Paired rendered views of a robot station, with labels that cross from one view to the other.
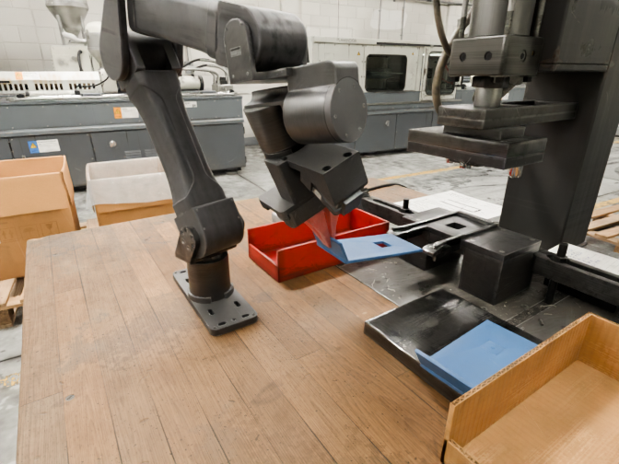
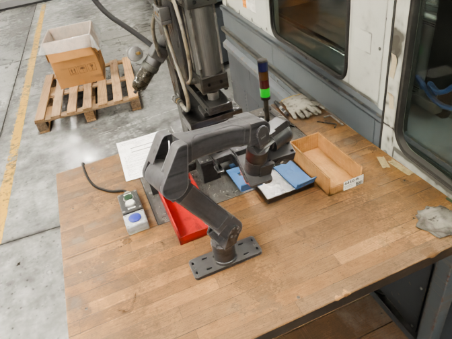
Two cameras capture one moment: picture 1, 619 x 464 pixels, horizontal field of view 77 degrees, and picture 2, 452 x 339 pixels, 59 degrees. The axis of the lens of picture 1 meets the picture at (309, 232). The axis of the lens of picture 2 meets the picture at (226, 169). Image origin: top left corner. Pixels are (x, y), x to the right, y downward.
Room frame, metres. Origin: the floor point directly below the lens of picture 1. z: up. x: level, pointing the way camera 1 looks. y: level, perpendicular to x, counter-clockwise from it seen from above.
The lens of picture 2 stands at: (0.27, 0.87, 1.76)
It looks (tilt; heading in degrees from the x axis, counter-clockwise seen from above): 36 degrees down; 287
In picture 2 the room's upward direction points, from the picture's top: 10 degrees counter-clockwise
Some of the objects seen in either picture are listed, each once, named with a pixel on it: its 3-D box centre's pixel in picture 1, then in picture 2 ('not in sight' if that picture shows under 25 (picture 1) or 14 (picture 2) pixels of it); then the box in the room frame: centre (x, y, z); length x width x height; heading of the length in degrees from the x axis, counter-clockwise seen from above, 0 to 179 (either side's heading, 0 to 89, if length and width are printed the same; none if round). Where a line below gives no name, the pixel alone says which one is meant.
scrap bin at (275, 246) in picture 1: (320, 238); (185, 206); (0.69, -0.02, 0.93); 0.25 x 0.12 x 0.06; 123
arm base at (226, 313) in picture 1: (209, 274); (223, 248); (0.53, 0.15, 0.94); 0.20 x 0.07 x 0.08; 33
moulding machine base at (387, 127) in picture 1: (429, 117); not in sight; (7.39, -2.20, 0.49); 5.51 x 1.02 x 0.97; 120
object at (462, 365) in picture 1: (481, 349); (294, 172); (0.36, -0.20, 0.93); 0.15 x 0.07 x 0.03; 127
